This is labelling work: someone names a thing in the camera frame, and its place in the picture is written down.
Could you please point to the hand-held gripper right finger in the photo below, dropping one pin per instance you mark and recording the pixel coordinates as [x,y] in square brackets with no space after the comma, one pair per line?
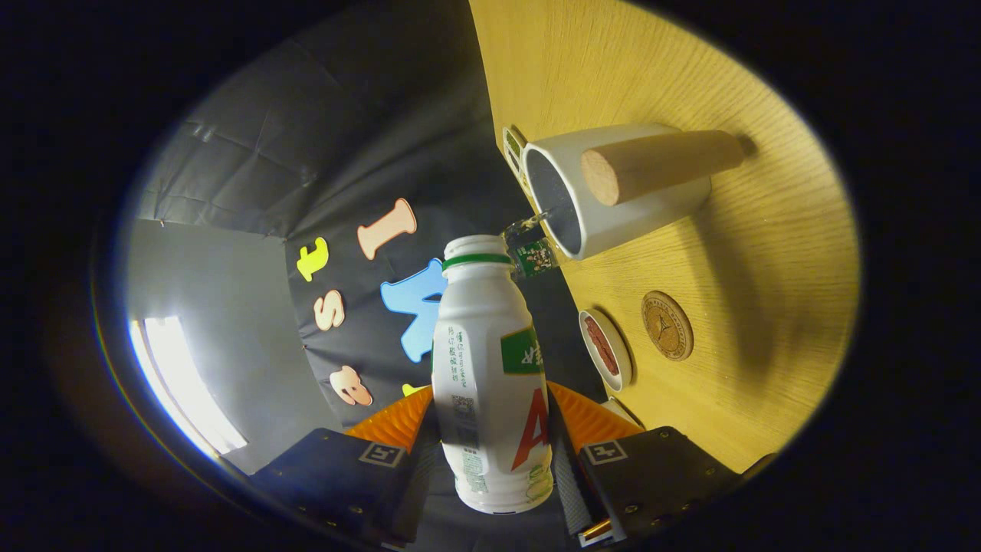
[571,491]

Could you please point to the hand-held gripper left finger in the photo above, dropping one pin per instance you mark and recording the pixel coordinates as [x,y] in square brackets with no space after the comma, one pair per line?
[420,479]

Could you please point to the white juice bottle green cap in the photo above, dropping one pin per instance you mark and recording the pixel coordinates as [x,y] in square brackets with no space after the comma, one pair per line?
[479,345]

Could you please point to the round wooden coaster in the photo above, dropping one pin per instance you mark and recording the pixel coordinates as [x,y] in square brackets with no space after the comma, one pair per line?
[667,326]

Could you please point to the clear plastic water bottle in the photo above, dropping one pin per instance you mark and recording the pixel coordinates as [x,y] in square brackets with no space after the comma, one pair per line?
[534,258]

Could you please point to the white round plate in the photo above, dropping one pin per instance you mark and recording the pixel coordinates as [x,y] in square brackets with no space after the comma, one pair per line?
[621,360]

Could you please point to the brown sausage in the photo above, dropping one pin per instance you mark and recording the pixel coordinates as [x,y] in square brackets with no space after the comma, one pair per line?
[607,351]
[596,341]

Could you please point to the wooden table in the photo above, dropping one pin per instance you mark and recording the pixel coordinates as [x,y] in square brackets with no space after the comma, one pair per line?
[766,307]

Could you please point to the white divided condiment dish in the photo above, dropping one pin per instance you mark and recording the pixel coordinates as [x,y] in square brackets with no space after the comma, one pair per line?
[512,149]

